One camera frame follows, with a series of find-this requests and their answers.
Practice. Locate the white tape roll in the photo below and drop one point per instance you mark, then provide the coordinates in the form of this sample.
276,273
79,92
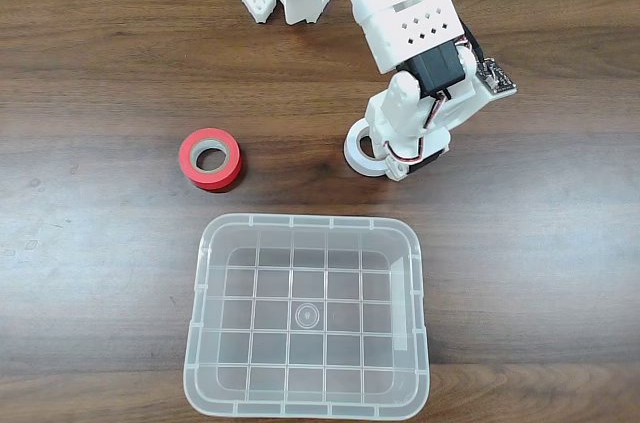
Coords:
352,155

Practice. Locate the small camera board on bracket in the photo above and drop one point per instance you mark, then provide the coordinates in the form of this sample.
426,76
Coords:
495,77

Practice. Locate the clear plastic storage box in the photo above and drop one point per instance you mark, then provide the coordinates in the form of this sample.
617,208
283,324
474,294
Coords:
240,393

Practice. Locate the red tape roll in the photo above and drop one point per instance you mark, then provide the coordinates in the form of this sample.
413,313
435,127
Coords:
190,163

